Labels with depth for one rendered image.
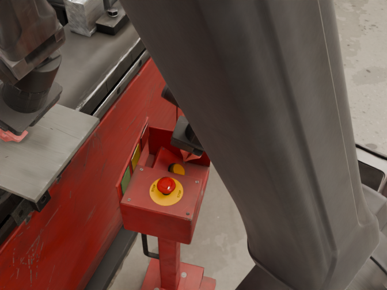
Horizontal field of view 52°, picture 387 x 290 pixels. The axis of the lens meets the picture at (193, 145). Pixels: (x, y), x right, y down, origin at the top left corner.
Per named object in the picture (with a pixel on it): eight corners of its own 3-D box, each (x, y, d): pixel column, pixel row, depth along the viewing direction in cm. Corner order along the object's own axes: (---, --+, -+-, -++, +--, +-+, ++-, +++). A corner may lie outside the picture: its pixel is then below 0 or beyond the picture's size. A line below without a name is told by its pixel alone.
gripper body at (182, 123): (177, 119, 88) (186, 98, 82) (220, 137, 89) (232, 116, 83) (169, 141, 84) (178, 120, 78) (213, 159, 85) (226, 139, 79)
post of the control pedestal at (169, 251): (175, 292, 138) (176, 213, 96) (160, 288, 139) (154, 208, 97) (179, 277, 141) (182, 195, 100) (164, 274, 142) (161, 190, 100)
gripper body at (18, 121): (-23, 110, 54) (-19, 81, 48) (25, 67, 60) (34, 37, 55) (18, 139, 55) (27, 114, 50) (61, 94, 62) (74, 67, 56)
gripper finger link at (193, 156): (170, 140, 94) (180, 116, 87) (197, 152, 95) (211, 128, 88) (161, 163, 90) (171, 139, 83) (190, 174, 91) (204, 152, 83)
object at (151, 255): (160, 262, 125) (159, 235, 111) (142, 258, 126) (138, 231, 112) (163, 255, 127) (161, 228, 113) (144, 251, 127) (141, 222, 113)
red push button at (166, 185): (173, 202, 85) (173, 193, 82) (154, 198, 85) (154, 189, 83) (177, 187, 87) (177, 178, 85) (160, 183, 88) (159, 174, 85)
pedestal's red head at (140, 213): (190, 245, 91) (193, 204, 77) (123, 229, 93) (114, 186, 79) (209, 176, 104) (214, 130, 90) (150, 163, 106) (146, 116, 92)
